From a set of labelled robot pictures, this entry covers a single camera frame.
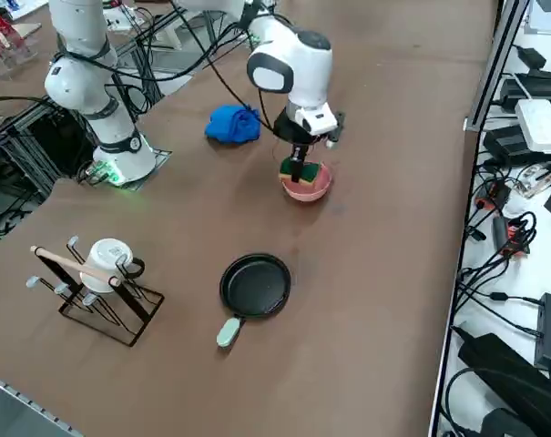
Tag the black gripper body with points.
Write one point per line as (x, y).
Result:
(291, 129)

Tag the green and yellow sponge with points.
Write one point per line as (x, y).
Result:
(311, 172)

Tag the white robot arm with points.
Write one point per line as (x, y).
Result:
(298, 59)

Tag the pink bowl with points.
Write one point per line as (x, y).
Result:
(307, 193)

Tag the blue cloth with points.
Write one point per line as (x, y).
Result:
(229, 125)

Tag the orange and black connector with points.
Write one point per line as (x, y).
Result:
(516, 241)
(489, 200)

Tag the white mug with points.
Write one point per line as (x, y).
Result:
(106, 252)

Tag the printed packet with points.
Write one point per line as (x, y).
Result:
(541, 177)

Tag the white router box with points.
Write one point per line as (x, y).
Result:
(541, 125)

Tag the small black power adapter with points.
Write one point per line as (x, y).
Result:
(532, 57)

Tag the long black device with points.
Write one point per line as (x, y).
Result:
(541, 82)

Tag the clear acrylic shelf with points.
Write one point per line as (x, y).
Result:
(6, 50)

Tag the aluminium profile post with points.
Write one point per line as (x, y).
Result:
(493, 68)

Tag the black metal frame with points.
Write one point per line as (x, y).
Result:
(52, 141)

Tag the aluminium rail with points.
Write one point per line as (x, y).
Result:
(24, 400)

